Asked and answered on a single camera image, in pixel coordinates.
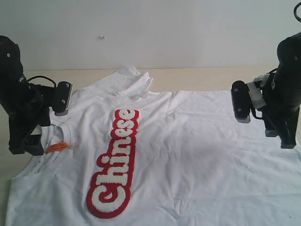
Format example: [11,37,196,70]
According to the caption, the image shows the white t-shirt red Chinese patch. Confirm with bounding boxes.
[6,68,301,226]

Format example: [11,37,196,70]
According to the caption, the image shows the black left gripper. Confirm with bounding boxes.
[4,77,56,156]

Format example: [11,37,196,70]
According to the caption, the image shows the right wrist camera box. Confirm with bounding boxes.
[231,81,252,124]

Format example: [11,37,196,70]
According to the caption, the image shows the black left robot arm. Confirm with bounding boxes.
[0,36,55,156]

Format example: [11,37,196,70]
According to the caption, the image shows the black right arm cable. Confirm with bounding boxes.
[293,0,301,22]

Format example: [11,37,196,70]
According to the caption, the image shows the orange neck label tag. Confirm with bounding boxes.
[45,142,68,154]

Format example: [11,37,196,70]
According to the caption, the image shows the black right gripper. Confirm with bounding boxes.
[258,68,301,149]

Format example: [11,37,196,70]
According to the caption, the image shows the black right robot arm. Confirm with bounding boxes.
[262,33,301,149]

